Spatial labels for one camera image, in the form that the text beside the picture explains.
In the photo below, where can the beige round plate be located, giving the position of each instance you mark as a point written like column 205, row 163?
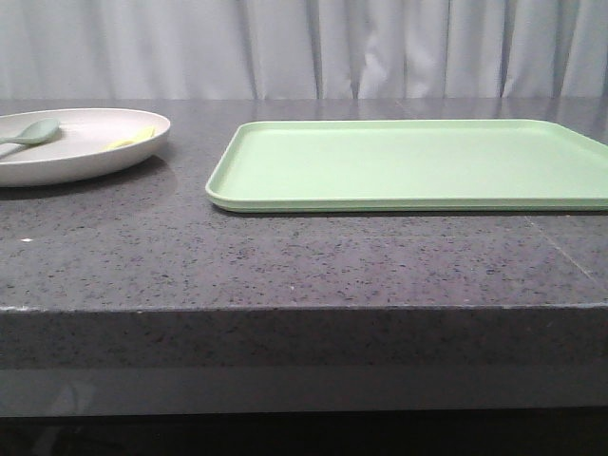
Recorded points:
column 76, row 152

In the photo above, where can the white pleated curtain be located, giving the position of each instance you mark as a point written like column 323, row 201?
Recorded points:
column 232, row 50

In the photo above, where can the yellow plastic fork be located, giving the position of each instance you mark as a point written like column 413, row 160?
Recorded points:
column 141, row 135

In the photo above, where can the pale green spoon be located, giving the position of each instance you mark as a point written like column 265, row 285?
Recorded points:
column 35, row 133

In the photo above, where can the light green rectangular tray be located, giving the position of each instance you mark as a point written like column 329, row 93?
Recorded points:
column 409, row 165

